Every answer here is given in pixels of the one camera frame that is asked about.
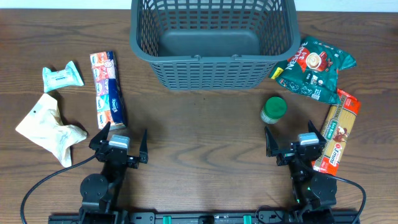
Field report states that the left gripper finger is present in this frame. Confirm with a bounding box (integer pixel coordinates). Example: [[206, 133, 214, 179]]
[[89, 121, 111, 149], [139, 130, 149, 164]]

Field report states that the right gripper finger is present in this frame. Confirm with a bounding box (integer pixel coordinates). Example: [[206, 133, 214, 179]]
[[308, 120, 326, 146], [264, 126, 279, 157]]

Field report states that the orange spaghetti packet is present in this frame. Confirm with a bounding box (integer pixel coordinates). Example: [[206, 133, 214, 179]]
[[312, 89, 361, 175]]

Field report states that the Kleenex tissue multipack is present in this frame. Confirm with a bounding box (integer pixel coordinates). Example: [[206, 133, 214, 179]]
[[90, 51, 127, 130]]

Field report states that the green lidded jar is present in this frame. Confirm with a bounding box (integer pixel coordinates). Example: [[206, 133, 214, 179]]
[[260, 96, 287, 124]]

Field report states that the green Nescafe coffee bag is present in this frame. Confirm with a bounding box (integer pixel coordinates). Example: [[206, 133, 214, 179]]
[[269, 36, 356, 105]]

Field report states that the beige paper pouch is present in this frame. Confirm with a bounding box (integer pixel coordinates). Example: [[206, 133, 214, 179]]
[[16, 93, 87, 167]]

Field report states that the light blue wipes packet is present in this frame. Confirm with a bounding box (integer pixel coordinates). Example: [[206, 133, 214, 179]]
[[42, 61, 84, 93]]

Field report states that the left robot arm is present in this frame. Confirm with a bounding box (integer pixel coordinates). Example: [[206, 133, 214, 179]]
[[78, 123, 149, 224]]

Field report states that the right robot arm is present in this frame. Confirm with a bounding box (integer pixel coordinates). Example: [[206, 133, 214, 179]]
[[265, 121, 337, 223]]

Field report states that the grey plastic basket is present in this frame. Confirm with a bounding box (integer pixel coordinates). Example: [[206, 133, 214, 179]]
[[130, 0, 300, 90]]

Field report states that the right black cable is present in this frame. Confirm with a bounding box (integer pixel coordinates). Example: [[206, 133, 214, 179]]
[[326, 174, 367, 224]]

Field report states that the black mounting rail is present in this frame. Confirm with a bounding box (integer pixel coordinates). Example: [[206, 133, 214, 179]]
[[48, 210, 360, 224]]

